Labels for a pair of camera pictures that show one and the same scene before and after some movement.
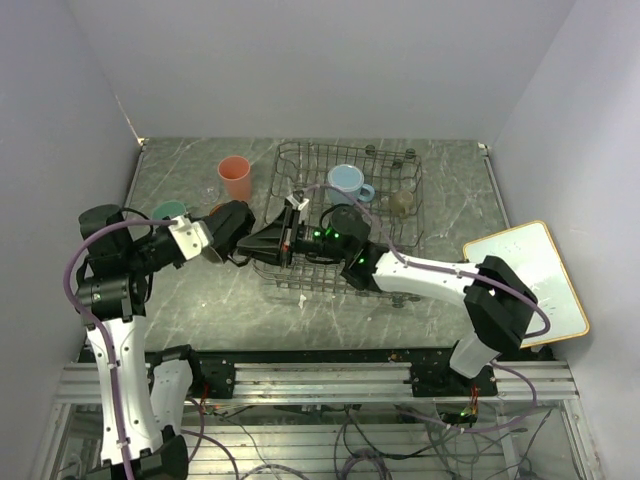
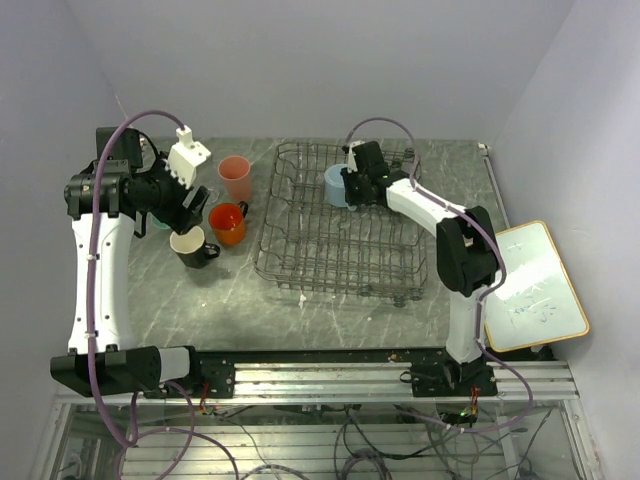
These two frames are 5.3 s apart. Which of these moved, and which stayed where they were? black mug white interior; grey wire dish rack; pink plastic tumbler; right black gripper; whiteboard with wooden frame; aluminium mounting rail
Moved: right black gripper; black mug white interior
Stayed: grey wire dish rack; pink plastic tumbler; whiteboard with wooden frame; aluminium mounting rail
